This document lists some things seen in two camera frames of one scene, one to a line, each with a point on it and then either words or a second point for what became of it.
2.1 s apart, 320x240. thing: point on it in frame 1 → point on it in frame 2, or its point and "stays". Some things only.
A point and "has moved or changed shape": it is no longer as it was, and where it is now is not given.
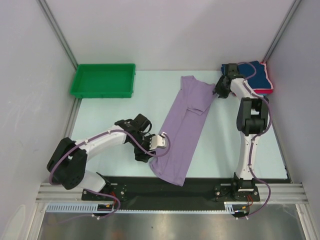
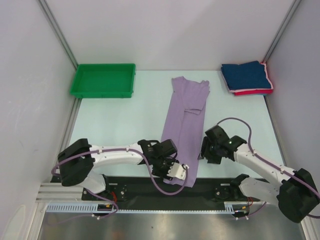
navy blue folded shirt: (260, 80) stays
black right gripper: (223, 94) → (204, 152)
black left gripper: (140, 156) → (163, 174)
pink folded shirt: (266, 74) stays
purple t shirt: (183, 127) has moved or changed shape
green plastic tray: (104, 81) stays
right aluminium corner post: (281, 30) stays
